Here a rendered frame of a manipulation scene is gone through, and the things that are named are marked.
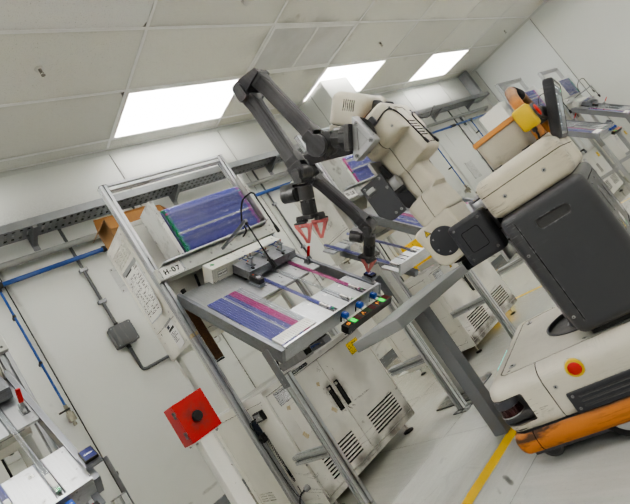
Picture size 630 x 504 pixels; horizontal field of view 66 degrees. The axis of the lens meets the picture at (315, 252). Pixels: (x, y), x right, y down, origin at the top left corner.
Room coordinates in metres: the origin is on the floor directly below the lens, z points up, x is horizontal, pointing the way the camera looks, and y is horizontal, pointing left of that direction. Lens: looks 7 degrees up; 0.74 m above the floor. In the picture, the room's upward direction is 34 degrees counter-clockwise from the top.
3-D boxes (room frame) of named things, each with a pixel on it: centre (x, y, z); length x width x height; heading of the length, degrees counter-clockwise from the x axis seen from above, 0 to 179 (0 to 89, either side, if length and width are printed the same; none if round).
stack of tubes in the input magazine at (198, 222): (2.58, 0.38, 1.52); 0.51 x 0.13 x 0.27; 133
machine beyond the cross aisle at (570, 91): (7.01, -4.22, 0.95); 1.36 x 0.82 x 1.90; 43
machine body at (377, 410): (2.63, 0.51, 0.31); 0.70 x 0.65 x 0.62; 133
